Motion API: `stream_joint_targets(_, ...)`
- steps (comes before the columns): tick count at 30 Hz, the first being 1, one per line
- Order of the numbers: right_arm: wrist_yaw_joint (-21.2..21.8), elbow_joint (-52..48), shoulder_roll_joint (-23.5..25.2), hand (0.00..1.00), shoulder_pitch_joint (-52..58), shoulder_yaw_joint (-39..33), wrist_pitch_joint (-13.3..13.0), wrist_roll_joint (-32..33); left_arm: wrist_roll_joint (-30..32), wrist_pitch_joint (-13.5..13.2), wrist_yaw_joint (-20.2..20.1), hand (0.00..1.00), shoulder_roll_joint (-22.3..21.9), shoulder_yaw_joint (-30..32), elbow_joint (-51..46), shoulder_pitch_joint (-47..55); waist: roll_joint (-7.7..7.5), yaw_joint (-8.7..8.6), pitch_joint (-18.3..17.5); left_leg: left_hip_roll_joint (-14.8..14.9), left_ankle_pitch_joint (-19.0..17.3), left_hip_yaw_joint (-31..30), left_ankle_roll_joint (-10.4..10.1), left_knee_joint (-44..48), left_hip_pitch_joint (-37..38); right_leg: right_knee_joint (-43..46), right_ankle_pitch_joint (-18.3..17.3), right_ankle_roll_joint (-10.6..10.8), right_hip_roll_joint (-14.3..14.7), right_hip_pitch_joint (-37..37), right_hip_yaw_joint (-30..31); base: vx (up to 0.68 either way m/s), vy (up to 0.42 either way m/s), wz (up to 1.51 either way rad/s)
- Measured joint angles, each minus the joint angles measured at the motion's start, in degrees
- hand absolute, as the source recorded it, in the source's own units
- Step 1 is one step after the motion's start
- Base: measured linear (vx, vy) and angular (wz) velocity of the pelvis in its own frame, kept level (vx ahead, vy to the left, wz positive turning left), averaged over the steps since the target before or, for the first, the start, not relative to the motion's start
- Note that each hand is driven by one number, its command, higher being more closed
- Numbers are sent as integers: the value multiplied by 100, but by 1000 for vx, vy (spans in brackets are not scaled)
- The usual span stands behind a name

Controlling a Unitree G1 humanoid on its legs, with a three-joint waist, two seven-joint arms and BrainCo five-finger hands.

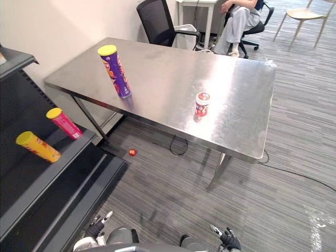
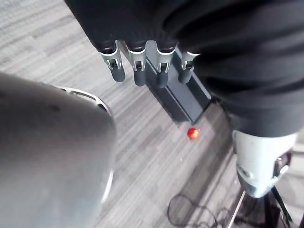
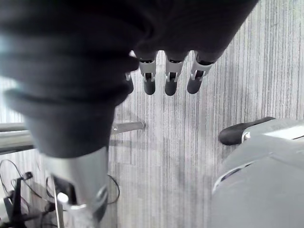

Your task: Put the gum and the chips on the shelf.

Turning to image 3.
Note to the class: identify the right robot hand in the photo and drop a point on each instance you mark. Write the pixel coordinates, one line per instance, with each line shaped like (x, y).
(71, 59)

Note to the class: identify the black tripod stand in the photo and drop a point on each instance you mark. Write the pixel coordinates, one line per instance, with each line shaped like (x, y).
(16, 199)

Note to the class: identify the dark robot foot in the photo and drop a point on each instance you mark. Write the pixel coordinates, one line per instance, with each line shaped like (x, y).
(240, 133)

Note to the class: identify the silver robot leg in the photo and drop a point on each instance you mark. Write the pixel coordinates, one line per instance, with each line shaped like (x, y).
(261, 175)

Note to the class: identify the silver metal frame bar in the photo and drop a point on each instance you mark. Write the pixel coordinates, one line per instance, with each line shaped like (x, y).
(14, 137)

